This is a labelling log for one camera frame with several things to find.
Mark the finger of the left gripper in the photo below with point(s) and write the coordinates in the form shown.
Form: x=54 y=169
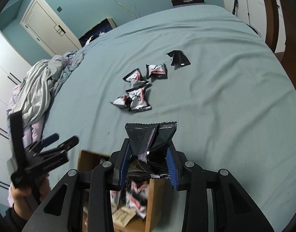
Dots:
x=37 y=146
x=60 y=149

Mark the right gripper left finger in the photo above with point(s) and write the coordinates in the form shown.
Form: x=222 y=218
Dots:
x=62 y=209

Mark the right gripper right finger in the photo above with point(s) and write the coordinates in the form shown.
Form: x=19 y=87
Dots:
x=215 y=201

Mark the black snack packet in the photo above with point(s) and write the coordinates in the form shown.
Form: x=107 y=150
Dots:
x=149 y=142
x=178 y=58

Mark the person's left hand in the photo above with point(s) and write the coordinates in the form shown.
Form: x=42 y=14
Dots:
x=20 y=195

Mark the cardboard box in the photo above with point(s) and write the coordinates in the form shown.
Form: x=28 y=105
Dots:
x=138 y=207

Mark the crumpled grey blanket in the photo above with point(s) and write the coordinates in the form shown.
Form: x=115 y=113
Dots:
x=35 y=94

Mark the snack packets inside box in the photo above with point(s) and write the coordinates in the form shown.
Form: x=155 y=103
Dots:
x=100 y=187

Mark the white snack packet left large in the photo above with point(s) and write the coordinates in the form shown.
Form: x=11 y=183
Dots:
x=123 y=101

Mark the white snack packet centre right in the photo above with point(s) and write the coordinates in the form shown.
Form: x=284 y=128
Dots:
x=139 y=102

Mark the white snack packet upper left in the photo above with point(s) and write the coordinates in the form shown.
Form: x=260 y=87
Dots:
x=134 y=76

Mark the teal bed sheet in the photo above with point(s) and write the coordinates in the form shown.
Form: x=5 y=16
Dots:
x=234 y=105

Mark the white door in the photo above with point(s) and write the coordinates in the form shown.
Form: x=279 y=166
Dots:
x=47 y=29

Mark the white snack packet upper right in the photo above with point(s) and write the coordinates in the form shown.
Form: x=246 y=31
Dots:
x=156 y=71

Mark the black bag at bed end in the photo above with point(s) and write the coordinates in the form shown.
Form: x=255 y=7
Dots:
x=180 y=3

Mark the white cabinet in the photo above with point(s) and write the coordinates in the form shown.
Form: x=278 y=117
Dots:
x=251 y=12

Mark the dark blue picture frame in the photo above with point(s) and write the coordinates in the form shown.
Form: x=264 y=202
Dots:
x=101 y=28

